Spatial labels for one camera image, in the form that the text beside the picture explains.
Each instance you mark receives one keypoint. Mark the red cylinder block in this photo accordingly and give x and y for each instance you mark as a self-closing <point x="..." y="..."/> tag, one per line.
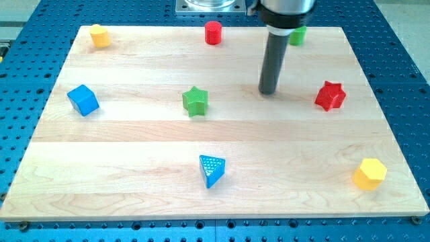
<point x="213" y="32"/>

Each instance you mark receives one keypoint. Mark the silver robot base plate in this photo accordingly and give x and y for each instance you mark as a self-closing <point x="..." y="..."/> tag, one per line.
<point x="210" y="6"/>

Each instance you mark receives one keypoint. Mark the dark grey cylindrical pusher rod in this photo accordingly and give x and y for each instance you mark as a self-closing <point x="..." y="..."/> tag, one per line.
<point x="272" y="63"/>

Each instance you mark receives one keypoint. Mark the blue triangle block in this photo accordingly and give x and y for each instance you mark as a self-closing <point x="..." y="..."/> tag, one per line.
<point x="212" y="169"/>

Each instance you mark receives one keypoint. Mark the blue cube block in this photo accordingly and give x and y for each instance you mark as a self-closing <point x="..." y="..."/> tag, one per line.
<point x="83" y="100"/>

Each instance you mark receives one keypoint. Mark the red star block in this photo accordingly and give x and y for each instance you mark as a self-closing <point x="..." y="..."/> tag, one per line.
<point x="331" y="95"/>

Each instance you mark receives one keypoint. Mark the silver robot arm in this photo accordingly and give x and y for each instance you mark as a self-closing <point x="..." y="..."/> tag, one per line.
<point x="281" y="18"/>

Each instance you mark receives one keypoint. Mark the light wooden board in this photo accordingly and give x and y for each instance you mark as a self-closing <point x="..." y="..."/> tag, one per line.
<point x="137" y="157"/>

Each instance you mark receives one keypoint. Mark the yellow cylinder block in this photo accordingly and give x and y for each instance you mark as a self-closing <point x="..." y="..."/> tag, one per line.
<point x="99" y="35"/>

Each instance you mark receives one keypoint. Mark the green star block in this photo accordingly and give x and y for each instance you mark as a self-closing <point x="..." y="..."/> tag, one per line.
<point x="195" y="101"/>

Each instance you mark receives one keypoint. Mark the yellow hexagon block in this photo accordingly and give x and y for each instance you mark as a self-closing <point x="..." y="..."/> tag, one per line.
<point x="370" y="174"/>

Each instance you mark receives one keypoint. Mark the green cylinder block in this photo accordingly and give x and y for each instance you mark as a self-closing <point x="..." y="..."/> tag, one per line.
<point x="297" y="36"/>

